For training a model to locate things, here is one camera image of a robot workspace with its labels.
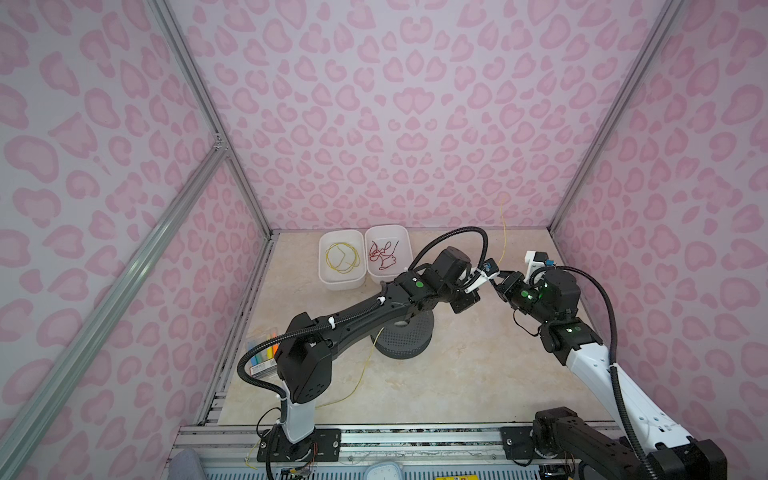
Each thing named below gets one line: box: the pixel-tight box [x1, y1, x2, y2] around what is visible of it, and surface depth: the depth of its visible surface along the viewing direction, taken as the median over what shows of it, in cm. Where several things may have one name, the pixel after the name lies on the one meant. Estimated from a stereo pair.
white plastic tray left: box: [318, 230, 366, 291], surface depth 112 cm
